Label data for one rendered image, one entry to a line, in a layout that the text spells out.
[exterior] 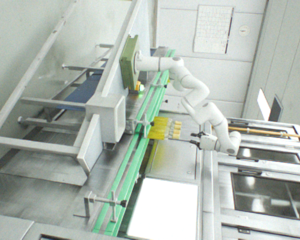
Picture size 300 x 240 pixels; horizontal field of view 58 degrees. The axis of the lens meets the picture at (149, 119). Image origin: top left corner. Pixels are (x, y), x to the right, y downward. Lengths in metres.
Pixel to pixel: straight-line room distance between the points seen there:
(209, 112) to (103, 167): 0.65
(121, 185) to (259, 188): 0.86
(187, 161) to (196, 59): 6.03
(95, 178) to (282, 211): 1.02
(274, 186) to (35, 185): 1.41
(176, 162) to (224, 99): 6.41
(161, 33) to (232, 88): 2.49
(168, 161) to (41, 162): 0.82
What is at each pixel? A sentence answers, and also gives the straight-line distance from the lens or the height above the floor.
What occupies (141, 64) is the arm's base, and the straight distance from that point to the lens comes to 1.77.
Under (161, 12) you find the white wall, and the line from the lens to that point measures 7.49.
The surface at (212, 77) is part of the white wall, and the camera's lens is 7.82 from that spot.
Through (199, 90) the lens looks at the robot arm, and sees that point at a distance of 1.56.
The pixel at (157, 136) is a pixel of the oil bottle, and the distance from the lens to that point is 1.77.
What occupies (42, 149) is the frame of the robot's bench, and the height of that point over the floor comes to 0.51.
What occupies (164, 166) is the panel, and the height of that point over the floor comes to 1.09.
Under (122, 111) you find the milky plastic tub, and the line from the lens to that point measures 1.57.
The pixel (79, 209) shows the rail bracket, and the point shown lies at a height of 0.80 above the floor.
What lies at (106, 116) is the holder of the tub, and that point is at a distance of 1.42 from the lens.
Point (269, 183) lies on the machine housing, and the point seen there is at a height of 1.74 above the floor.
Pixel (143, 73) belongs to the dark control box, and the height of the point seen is 0.81.
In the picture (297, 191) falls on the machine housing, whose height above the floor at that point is 1.89.
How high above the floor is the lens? 1.21
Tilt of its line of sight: 8 degrees down
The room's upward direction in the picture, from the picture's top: 97 degrees clockwise
